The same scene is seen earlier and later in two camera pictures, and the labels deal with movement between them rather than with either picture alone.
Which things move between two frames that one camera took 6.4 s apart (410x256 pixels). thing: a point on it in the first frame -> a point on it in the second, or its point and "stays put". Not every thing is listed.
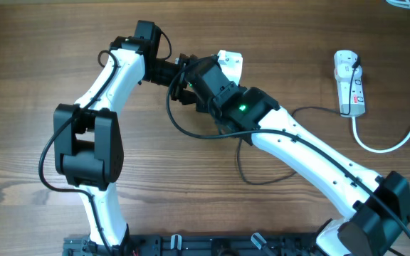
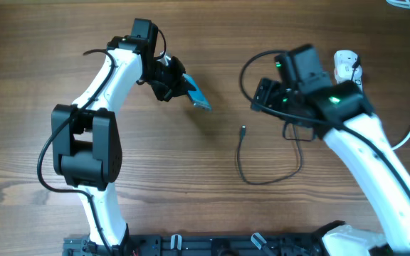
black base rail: [198, 244] stays put
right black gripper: [202, 107] -> [267, 95]
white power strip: [343, 72] stays put
